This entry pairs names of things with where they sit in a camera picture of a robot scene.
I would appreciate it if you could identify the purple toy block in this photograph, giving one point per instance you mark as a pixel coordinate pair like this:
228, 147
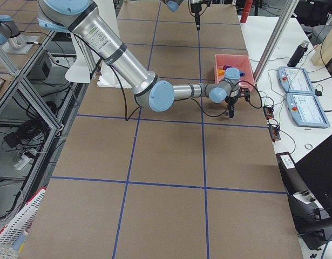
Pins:
226, 67

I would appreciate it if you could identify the orange toy block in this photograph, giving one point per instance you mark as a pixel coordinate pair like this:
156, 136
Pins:
220, 72

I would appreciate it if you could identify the pink plastic box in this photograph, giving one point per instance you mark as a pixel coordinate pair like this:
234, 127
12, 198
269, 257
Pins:
238, 63

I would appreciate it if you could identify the upper orange circuit board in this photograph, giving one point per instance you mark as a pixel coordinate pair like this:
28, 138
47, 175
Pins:
268, 112

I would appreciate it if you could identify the orange circuit board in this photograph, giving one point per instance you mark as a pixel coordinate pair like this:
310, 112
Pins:
274, 131
268, 112

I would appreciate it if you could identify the red bottle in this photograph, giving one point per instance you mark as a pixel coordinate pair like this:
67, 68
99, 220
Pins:
246, 11

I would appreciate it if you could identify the lower orange circuit board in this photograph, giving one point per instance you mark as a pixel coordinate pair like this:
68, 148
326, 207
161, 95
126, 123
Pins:
274, 131

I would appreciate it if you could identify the upper teach pendant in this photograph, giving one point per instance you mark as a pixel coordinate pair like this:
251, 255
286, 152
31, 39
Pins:
295, 79

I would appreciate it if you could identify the teach pendant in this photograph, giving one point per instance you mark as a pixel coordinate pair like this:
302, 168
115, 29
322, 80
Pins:
306, 111
295, 79

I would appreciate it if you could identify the lower teach pendant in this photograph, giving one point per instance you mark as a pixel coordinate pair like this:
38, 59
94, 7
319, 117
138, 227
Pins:
306, 111

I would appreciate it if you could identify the black water bottle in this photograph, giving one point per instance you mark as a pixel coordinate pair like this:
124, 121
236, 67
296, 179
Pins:
298, 54

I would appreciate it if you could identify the wooden plank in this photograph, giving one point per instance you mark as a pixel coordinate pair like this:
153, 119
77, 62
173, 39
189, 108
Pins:
323, 51

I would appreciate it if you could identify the white red plastic basket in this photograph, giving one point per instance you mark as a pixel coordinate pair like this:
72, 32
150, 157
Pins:
14, 234

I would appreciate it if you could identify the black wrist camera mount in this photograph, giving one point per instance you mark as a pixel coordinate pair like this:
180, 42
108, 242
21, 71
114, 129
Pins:
245, 92

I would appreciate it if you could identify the aluminium frame post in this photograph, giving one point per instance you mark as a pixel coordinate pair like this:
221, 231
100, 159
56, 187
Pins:
275, 37

